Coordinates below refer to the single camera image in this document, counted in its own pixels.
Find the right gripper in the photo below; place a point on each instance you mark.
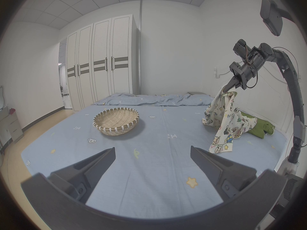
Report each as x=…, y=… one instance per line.
x=250, y=67

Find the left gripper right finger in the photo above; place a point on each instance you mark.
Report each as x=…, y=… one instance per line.
x=211, y=166

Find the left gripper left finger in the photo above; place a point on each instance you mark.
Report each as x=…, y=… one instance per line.
x=96, y=166

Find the white printed pyjama top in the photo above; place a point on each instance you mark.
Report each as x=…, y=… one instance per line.
x=230, y=123

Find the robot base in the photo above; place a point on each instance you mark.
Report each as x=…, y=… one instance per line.
x=287, y=169

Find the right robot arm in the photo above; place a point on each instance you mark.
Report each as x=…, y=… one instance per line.
x=293, y=85

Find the round woven basket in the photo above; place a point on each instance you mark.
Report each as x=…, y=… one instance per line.
x=116, y=121

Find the green shorts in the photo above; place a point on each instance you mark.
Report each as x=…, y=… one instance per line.
x=257, y=128

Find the pale blue quilt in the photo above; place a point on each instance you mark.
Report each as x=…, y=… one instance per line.
x=156, y=99

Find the white chest of drawers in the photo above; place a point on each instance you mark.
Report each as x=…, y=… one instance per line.
x=10, y=128

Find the small red object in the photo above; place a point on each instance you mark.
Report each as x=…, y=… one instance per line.
x=12, y=111

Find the white wardrobe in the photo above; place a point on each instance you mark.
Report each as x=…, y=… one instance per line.
x=100, y=63

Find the white wall plug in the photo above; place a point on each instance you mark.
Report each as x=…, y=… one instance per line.
x=216, y=73

